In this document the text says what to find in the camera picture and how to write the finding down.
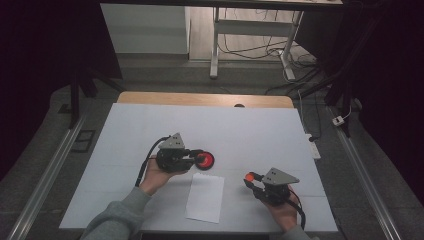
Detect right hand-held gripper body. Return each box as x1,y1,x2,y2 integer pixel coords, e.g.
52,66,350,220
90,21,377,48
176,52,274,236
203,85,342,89
259,167,300,207

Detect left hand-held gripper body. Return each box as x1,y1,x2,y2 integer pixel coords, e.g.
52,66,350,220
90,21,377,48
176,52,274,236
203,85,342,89
155,132,196,174

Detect round red ink pad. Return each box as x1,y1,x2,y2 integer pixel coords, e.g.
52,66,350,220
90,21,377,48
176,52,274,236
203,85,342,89
194,151,216,171

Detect white paper sheet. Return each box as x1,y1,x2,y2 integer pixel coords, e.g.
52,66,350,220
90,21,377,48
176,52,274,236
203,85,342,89
185,172,226,224

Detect person's right hand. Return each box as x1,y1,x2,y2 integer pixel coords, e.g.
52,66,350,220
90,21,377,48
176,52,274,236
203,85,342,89
265,192,300,233

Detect person's left hand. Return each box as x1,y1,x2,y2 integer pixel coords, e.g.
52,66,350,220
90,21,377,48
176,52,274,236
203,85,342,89
139,155,188,197

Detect white power strip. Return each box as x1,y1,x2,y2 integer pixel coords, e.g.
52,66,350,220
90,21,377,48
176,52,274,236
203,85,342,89
305,133,322,160

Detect black stand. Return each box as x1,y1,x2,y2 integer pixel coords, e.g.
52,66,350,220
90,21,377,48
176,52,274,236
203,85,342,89
68,66,126,129
296,9,384,138

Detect white cabinet panel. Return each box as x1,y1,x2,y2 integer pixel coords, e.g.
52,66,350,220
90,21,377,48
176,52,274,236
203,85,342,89
100,3,191,55

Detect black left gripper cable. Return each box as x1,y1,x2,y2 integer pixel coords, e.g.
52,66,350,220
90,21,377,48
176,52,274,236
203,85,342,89
134,135,171,188

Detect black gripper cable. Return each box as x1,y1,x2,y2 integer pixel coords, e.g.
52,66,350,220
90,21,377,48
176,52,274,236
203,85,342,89
134,135,171,188
288,186,307,231

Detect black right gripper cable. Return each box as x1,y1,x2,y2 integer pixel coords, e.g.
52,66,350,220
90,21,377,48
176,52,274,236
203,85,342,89
288,186,307,231

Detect aluminium rail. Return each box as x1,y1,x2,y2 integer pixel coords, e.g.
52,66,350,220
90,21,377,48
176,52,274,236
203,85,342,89
328,106,404,240
6,113,88,240

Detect black floor frame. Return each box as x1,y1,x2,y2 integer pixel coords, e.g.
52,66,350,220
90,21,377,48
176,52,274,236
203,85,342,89
71,129,97,154

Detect white desk frame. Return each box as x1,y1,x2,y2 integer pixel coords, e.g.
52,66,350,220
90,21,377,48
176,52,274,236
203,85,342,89
209,7,305,81

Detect black floor cables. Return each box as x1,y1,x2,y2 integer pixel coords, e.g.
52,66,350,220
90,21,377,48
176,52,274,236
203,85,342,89
218,8,321,96

